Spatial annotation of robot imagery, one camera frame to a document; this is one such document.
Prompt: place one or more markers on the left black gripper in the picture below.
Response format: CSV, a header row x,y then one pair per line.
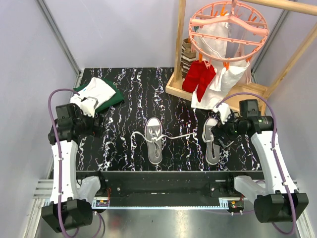
x,y
95,130

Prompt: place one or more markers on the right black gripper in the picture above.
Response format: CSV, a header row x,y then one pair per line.
x,y
218,130

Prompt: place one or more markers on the grey sneaker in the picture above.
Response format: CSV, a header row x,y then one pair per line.
x,y
212,150
153,130

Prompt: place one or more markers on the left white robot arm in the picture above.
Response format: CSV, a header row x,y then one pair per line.
x,y
70,205

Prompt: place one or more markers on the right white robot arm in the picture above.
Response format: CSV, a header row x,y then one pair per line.
x,y
279,200

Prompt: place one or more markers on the green folded garment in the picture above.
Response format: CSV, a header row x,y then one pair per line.
x,y
117,98

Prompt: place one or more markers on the white folded shirt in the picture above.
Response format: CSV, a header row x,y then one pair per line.
x,y
99,89

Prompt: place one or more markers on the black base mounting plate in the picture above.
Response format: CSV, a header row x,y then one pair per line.
x,y
171,190

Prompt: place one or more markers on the red hanging garment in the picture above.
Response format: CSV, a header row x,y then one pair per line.
x,y
198,78

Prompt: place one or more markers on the brown striped sock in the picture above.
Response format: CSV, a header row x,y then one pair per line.
x,y
188,56

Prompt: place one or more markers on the white hanging cloth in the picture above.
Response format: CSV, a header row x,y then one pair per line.
x,y
225,79

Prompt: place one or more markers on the pink round clothes hanger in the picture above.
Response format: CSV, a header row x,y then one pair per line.
x,y
247,26

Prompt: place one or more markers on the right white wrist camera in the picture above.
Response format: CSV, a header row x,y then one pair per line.
x,y
224,112

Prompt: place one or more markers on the wooden drying rack frame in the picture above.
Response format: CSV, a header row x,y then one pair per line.
x,y
244,91

